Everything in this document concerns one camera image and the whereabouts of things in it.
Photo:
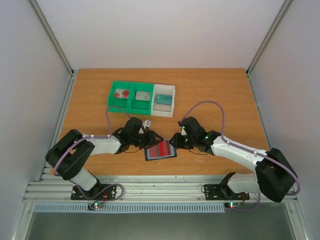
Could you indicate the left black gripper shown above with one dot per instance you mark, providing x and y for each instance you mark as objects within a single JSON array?
[{"x": 151, "y": 138}]

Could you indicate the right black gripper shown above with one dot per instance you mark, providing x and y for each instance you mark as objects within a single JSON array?
[{"x": 175, "y": 141}]

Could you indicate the dark blue card holder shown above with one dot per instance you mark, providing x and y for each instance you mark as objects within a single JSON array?
[{"x": 151, "y": 154}]

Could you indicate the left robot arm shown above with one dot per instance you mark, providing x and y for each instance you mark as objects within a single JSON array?
[{"x": 69, "y": 155}]

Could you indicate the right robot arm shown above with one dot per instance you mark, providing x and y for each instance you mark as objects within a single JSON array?
[{"x": 272, "y": 175}]

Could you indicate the teal card stack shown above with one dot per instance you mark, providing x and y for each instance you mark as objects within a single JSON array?
[{"x": 164, "y": 99}]

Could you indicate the grey bird card stack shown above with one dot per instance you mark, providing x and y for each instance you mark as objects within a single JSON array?
[{"x": 143, "y": 96}]

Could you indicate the red circle card stack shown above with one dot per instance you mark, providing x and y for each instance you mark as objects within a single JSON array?
[{"x": 121, "y": 93}]

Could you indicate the white bin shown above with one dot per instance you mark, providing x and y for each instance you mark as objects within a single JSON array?
[{"x": 163, "y": 110}]

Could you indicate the middle green bin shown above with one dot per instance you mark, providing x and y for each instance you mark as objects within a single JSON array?
[{"x": 141, "y": 107}]

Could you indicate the green bin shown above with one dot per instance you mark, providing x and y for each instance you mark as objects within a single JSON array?
[
  {"x": 124, "y": 104},
  {"x": 141, "y": 107}
]

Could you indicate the left green bin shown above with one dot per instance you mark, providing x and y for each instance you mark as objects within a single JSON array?
[{"x": 124, "y": 104}]

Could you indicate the right circuit board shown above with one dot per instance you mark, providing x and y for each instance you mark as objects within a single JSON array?
[{"x": 232, "y": 205}]

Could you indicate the circuit board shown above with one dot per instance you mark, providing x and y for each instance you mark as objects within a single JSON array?
[
  {"x": 232, "y": 205},
  {"x": 95, "y": 206}
]

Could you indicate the left circuit board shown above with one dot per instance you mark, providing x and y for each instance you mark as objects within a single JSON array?
[{"x": 95, "y": 206}]

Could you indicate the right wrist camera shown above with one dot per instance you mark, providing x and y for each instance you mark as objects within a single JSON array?
[{"x": 182, "y": 127}]

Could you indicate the aluminium rail frame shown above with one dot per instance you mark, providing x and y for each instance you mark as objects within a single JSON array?
[{"x": 138, "y": 188}]

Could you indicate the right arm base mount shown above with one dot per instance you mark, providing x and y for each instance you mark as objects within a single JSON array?
[{"x": 212, "y": 192}]

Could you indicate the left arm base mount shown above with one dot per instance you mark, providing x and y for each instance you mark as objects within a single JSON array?
[{"x": 99, "y": 192}]

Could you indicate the grey slotted cable duct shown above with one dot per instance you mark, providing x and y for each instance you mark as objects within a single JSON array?
[{"x": 129, "y": 208}]

